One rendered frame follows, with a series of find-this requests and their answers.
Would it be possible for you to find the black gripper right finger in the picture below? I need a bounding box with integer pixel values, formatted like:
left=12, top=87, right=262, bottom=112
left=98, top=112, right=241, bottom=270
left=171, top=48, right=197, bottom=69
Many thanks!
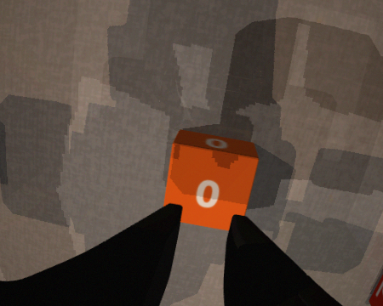
left=223, top=214, right=342, bottom=306

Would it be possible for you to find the orange block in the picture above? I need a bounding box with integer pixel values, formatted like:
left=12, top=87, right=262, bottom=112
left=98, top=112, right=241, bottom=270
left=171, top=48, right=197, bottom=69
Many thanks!
left=163, top=130, right=259, bottom=231

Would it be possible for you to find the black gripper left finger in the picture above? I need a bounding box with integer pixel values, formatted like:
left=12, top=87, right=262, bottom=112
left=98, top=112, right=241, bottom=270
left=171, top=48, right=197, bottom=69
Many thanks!
left=0, top=203, right=182, bottom=306

